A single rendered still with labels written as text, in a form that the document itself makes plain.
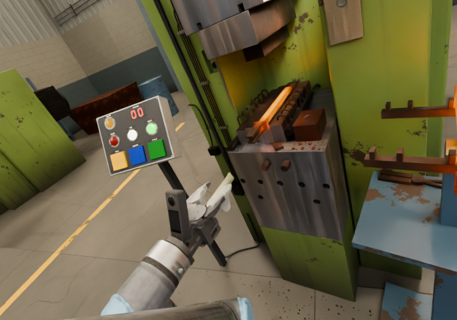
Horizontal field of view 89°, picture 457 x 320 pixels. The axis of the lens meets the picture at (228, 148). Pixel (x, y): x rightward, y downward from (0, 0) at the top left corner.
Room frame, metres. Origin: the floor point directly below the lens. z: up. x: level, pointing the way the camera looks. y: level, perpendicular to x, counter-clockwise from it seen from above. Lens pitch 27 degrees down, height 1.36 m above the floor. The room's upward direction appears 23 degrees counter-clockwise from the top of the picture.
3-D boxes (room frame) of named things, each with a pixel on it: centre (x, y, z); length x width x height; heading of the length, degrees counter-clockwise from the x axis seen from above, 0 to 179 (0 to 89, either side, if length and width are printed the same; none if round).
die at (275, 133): (0.97, -0.27, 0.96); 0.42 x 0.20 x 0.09; 139
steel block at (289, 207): (0.94, -0.32, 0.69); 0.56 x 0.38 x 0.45; 139
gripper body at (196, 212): (0.44, 0.16, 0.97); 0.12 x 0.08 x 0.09; 139
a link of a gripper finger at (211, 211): (0.46, 0.10, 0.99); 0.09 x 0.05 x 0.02; 122
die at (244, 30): (0.97, -0.27, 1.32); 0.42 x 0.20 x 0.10; 139
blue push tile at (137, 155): (0.99, 0.38, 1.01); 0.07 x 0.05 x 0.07; 74
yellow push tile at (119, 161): (1.02, 0.48, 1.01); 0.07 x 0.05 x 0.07; 74
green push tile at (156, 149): (0.96, 0.29, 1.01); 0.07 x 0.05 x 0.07; 74
